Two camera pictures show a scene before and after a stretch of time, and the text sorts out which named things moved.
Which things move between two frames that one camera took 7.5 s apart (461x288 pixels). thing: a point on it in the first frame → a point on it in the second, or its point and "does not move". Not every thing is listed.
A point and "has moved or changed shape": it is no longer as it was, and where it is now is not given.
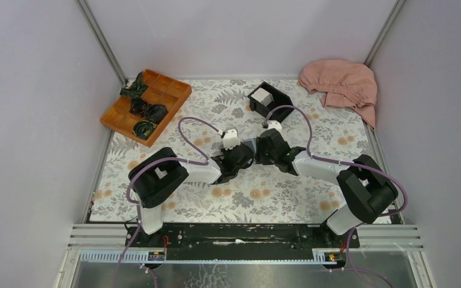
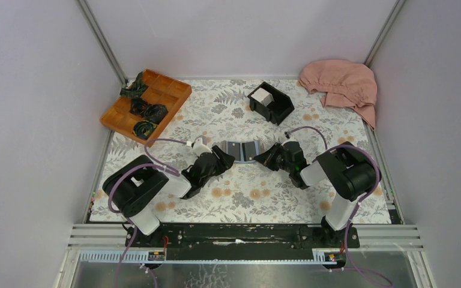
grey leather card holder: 252,141 has moved or changed shape
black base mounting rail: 241,241 does not move
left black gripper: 225,152 → 225,162
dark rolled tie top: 137,88 does not move
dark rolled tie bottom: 143,129 does not move
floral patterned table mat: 242,171 does not move
